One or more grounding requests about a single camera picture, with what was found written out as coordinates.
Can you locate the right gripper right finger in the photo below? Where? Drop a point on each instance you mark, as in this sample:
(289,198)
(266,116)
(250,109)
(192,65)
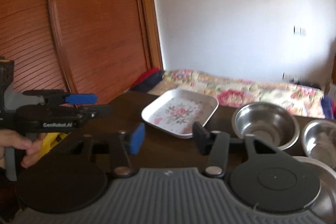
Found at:
(213,145)

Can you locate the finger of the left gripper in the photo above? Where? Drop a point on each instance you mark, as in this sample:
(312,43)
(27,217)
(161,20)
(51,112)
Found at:
(81,99)

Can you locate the white wall switch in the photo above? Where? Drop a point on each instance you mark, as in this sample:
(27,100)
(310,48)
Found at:
(299,30)

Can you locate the yellow plush toy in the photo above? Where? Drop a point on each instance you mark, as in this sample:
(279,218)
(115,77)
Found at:
(50,141)

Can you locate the large steel bowl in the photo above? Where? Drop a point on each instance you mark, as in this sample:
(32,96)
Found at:
(324,206)

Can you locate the small steel bowl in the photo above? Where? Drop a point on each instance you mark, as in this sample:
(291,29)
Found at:
(271,123)

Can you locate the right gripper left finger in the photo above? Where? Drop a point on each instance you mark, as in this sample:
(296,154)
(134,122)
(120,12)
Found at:
(122,145)

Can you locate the medium steel bowl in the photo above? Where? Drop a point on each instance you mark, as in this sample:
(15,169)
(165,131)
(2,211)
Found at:
(318,141)

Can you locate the person's left hand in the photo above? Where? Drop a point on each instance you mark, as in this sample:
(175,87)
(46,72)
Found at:
(11,138)

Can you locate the dark blue blanket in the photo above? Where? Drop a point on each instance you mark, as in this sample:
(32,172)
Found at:
(147,81)

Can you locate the wooden louvered wardrobe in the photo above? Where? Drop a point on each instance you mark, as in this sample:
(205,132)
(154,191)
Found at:
(81,46)

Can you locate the white floral square plate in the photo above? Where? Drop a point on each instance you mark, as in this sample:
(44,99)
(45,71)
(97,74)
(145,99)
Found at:
(175,111)

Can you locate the floral bed quilt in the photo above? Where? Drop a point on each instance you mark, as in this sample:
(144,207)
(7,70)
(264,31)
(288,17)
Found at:
(297,99)

